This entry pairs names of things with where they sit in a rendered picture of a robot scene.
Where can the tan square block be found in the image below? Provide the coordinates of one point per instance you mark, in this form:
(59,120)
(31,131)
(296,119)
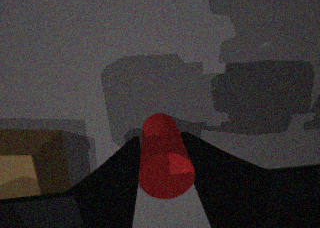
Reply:
(32,162)

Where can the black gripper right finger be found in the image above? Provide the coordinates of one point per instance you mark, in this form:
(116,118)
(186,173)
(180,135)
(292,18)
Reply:
(238,194)

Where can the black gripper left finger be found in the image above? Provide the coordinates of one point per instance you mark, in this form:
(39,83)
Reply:
(106,198)

